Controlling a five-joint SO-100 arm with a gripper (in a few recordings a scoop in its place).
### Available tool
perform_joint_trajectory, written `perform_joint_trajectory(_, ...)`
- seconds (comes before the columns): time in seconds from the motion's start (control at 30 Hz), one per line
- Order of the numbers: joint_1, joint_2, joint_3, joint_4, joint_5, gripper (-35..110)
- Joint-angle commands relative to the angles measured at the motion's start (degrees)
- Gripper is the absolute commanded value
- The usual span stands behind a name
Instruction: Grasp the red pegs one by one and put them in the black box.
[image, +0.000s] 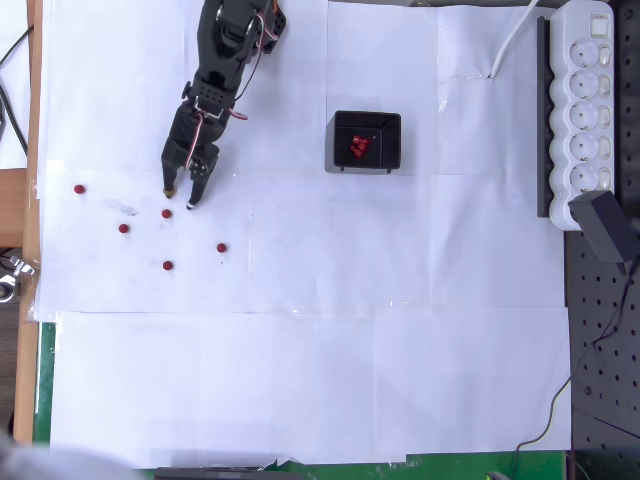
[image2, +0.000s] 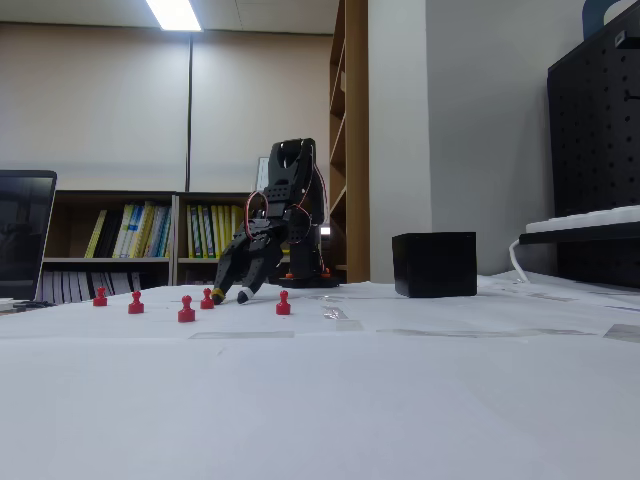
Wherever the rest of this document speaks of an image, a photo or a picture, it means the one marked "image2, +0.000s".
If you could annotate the white paper table cover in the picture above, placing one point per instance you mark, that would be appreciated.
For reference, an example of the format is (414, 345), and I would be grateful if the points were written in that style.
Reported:
(320, 400)

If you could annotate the white yellow paperback book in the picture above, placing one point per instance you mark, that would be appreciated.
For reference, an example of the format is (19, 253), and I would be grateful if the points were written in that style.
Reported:
(125, 230)

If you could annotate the black shelf rail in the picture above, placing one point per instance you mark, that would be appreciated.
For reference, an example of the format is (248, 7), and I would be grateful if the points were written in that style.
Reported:
(575, 235)

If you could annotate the black laptop screen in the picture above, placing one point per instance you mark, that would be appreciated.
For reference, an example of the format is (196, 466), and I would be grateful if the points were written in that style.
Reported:
(22, 235)

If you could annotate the tall wooden bookshelf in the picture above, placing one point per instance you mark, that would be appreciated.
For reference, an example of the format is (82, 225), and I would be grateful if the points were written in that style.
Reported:
(357, 100)

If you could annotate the wide yellow binder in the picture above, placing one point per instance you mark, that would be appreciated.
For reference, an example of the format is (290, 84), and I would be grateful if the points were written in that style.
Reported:
(237, 220)

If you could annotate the red pawn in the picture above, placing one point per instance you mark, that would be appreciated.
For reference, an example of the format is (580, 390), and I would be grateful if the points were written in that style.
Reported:
(206, 302)
(100, 299)
(135, 306)
(283, 307)
(186, 314)

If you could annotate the blue rounded panel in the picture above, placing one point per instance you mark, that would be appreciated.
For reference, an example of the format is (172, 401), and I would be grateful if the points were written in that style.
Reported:
(592, 15)

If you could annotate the rectangular ceiling light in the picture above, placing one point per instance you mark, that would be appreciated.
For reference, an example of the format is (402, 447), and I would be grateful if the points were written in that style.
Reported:
(175, 15)

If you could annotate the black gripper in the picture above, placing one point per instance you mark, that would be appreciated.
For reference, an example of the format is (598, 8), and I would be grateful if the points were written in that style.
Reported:
(248, 252)

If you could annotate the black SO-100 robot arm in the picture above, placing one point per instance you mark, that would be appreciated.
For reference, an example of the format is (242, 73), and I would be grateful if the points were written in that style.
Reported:
(300, 240)

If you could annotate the thin yellow book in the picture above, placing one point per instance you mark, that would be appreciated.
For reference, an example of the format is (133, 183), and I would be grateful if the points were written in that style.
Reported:
(96, 234)

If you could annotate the low wooden bookshelf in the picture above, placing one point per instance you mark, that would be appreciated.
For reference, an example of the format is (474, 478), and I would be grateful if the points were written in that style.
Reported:
(215, 195)
(115, 195)

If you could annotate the white binder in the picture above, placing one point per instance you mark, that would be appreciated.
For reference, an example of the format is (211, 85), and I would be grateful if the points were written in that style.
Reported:
(48, 287)
(66, 287)
(136, 281)

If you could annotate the black wall conduit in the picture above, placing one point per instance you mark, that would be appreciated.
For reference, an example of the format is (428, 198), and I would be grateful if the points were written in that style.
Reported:
(190, 100)

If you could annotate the black pegboard panel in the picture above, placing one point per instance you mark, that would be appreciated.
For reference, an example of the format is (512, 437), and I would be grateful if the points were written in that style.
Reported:
(590, 125)

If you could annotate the black open box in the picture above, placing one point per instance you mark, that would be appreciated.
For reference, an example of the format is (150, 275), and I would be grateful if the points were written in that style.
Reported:
(435, 265)

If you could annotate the blue white book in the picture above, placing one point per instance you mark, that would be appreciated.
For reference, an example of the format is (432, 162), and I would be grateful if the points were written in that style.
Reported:
(141, 230)

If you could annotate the white green book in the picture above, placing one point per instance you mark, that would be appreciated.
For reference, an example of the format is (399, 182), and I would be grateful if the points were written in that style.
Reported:
(160, 232)

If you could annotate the white power strip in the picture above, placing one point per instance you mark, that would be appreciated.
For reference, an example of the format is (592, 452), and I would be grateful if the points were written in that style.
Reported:
(590, 217)

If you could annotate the black book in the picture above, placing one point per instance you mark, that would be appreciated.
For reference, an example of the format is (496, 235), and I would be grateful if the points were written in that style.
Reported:
(109, 235)

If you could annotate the clear tape strip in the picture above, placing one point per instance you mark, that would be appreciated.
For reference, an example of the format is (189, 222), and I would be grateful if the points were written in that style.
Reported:
(625, 333)
(334, 313)
(349, 325)

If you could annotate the framed white certificate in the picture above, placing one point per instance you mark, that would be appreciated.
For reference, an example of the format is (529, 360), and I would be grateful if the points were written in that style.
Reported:
(263, 172)

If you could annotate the yellow binder green label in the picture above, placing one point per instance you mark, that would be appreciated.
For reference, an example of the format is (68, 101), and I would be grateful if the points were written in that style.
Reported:
(204, 232)
(193, 232)

